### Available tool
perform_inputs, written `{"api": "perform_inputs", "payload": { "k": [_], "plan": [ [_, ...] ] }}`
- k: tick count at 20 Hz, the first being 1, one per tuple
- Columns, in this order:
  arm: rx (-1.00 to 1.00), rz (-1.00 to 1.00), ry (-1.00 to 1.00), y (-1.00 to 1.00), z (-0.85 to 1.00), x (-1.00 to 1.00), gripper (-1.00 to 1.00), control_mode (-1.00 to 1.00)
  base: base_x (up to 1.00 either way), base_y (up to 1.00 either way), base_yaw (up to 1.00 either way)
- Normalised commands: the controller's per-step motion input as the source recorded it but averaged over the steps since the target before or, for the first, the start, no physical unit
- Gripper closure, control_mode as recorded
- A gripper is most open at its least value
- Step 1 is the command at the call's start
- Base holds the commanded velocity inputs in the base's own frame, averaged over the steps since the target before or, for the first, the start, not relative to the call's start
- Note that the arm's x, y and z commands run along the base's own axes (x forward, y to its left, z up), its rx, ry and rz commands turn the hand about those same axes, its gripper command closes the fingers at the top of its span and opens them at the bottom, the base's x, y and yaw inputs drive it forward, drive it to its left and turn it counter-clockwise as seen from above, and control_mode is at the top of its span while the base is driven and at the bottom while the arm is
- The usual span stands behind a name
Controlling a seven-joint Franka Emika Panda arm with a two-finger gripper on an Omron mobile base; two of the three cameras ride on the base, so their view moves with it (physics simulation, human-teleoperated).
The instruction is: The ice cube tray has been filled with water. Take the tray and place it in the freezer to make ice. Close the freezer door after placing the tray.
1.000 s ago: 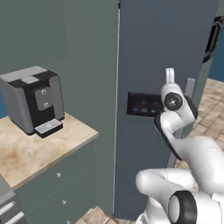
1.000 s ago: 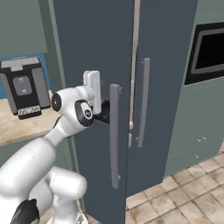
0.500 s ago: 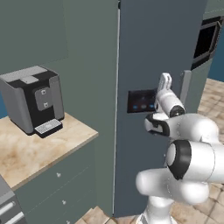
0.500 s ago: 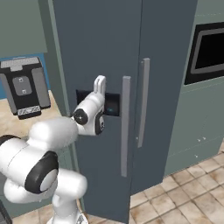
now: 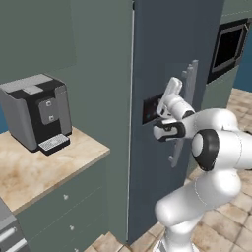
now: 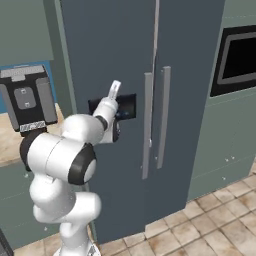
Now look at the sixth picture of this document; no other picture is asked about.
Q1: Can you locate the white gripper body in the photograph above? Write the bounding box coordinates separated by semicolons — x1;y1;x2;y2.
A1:
107;79;122;101

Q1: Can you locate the grey fridge door with dispenser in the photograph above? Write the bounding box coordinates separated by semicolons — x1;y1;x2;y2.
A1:
59;0;158;245

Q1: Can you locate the plain grey fridge door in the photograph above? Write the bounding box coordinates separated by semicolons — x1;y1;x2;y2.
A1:
145;0;226;232

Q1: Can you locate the green fridge side panel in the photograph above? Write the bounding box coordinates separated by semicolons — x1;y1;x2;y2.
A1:
43;0;78;118

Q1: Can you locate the black and grey coffee machine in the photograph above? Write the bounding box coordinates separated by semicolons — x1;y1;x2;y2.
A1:
0;64;59;135

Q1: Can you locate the tall green oven cabinet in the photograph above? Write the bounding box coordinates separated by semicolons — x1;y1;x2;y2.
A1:
186;0;256;202

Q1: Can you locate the black built-in oven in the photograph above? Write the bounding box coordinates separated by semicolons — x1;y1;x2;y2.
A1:
209;24;256;98

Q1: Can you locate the green base cupboard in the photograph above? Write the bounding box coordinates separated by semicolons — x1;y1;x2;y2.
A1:
0;159;93;250

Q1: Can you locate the long grey fridge door handle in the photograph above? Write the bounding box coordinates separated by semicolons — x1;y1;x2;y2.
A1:
141;71;155;181
156;65;172;170

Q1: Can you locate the green wall cupboard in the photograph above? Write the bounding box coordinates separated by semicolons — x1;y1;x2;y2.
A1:
0;0;55;68

